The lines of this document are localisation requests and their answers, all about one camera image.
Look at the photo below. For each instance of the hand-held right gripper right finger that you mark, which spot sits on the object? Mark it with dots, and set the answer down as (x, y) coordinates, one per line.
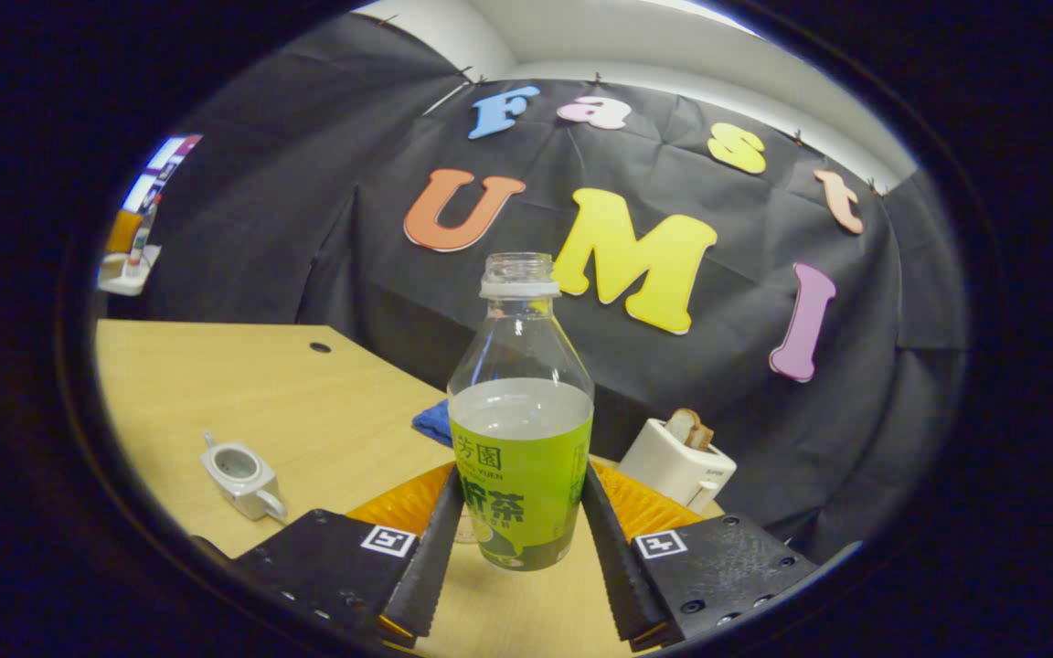
(613, 567)

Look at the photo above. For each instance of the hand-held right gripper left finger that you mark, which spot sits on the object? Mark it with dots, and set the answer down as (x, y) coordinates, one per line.
(435, 567)

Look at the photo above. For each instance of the clear water bottle green label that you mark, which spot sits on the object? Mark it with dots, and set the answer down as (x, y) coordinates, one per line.
(522, 457)

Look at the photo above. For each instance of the white teacup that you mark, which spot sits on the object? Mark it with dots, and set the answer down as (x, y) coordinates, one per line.
(252, 493)

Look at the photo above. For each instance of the small red-capped bottle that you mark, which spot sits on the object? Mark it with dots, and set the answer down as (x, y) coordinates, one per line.
(137, 247)

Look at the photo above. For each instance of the white toaster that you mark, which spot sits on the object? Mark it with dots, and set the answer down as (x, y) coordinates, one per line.
(673, 471)

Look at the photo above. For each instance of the blue towel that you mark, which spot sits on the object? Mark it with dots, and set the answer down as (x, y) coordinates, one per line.
(435, 422)

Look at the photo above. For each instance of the toast slice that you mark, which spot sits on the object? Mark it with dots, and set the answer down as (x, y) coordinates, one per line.
(686, 428)

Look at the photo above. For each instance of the white side shelf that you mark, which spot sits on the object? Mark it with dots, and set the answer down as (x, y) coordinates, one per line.
(120, 279)

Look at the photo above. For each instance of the orange-brown box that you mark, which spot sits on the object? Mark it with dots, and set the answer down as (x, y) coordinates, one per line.
(122, 233)

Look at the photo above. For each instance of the computer monitor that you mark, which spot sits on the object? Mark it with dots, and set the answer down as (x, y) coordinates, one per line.
(161, 169)

